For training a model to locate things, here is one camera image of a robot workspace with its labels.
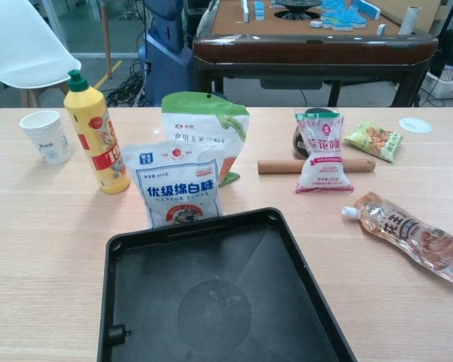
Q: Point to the green snack packet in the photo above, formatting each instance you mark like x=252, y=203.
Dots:
x=375, y=140

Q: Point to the yellow bottle with green cap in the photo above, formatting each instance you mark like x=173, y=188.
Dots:
x=90, y=124

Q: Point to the clear peanut oil spout pouch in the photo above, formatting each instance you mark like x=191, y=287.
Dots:
x=404, y=235

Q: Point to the white storage box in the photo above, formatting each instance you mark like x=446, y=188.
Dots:
x=447, y=84

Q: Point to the row of blue mahjong tiles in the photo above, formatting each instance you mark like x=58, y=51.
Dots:
x=368, y=8
x=245, y=10

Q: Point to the white castor sugar bag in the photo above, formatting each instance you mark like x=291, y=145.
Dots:
x=173, y=181

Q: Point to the wooden rolling pin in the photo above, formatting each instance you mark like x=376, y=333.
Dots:
x=279, y=166

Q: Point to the brown mahjong table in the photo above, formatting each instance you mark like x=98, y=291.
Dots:
x=309, y=53

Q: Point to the white plastic chair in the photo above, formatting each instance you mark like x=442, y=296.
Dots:
x=22, y=45

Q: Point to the white round grommet cover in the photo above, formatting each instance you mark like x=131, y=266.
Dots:
x=415, y=125

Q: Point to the dark round bowl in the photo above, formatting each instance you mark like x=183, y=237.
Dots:
x=299, y=145

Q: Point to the blue machine base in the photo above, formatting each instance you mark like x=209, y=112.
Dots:
x=166, y=56

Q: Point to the black rectangular plastic tray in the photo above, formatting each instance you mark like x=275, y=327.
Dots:
x=211, y=283

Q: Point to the white paper roll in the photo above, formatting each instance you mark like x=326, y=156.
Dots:
x=409, y=20

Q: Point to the blue white mahjong tile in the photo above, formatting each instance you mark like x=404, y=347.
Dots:
x=316, y=24
x=381, y=29

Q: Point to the pile of blue mahjong tiles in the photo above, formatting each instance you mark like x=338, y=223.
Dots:
x=341, y=17

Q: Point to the stack of white paper cups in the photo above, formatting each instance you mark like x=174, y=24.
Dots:
x=47, y=139

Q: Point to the black mahjong table centre dome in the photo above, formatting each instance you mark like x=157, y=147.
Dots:
x=296, y=9

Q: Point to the green white corn starch bag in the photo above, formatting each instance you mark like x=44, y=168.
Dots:
x=196, y=120

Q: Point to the pink white snack bag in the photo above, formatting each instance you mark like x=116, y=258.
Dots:
x=322, y=158

